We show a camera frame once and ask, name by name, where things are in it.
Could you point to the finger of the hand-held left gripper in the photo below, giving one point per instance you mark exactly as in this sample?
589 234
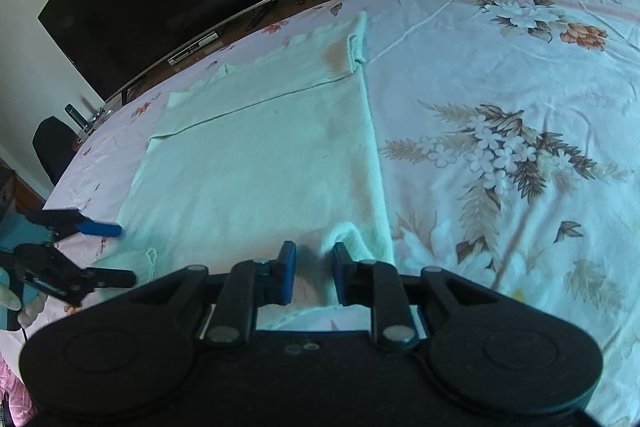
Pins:
107 278
100 228

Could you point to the floral bed sheet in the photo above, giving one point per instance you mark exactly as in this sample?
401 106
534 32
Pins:
500 107

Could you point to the black chair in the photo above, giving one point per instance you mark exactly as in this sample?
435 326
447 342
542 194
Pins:
52 149

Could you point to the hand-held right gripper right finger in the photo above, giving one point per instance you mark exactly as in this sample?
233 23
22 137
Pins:
341 272

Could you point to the white knit sweater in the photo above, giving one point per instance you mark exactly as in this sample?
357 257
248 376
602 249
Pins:
260 167

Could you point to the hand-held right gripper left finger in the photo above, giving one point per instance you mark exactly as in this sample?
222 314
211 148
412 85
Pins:
287 272

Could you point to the silver set-top box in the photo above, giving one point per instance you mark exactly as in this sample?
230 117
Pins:
192 49

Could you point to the person's left hand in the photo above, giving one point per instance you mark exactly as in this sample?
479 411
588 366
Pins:
10 297

